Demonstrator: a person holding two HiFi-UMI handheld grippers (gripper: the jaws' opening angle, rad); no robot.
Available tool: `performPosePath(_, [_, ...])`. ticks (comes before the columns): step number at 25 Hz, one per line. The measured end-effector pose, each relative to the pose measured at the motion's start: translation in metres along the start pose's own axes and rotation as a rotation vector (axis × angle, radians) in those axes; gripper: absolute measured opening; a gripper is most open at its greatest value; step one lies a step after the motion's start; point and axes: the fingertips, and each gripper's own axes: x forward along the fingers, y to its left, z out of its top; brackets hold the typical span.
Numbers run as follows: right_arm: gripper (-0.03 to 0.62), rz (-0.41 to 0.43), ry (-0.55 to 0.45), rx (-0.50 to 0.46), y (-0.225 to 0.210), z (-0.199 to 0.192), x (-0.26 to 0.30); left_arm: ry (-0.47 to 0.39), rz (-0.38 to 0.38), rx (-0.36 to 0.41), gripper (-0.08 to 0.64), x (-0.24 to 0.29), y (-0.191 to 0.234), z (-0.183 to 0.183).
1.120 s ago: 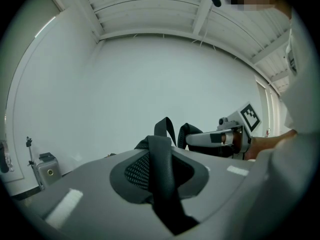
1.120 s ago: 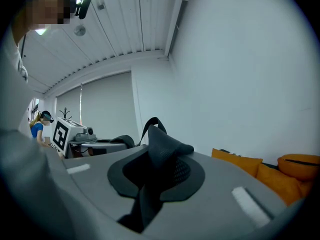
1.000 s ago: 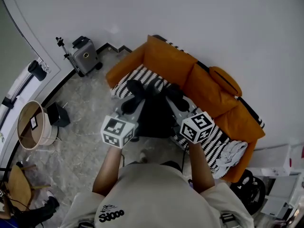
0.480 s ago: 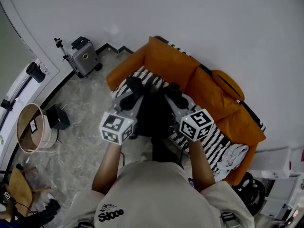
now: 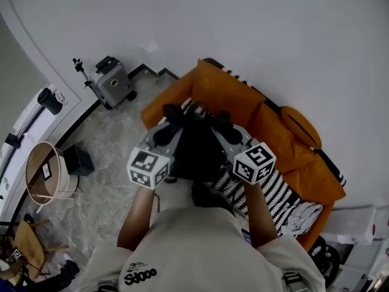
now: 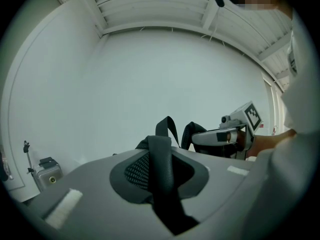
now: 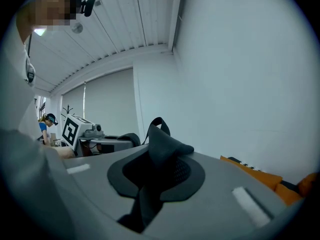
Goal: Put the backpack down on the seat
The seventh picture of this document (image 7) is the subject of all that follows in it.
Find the person's left forearm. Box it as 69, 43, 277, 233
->
53, 145, 76, 160

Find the orange sofa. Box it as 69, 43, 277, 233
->
219, 155, 320, 206

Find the black coat rack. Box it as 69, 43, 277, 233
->
61, 104, 76, 116

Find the brown cardboard box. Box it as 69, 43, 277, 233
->
49, 133, 62, 147

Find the narrow grey roller blind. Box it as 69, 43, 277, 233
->
61, 83, 86, 142

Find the black clip-on device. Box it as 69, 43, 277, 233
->
25, 63, 36, 84

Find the round ceiling smoke detector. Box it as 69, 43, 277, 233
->
71, 22, 84, 34

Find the person's white t-shirt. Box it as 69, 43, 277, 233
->
0, 16, 45, 141

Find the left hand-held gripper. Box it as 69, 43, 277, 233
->
61, 113, 135, 158

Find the black head-worn camera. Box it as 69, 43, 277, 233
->
79, 0, 97, 18

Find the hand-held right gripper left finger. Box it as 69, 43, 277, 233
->
46, 145, 151, 240

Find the person's face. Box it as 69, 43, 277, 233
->
16, 0, 83, 45

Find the orange throw pillow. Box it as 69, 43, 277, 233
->
297, 172, 320, 197

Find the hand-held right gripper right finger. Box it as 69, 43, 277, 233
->
142, 151, 305, 240

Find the wide grey roller blind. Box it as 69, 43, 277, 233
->
84, 67, 141, 145

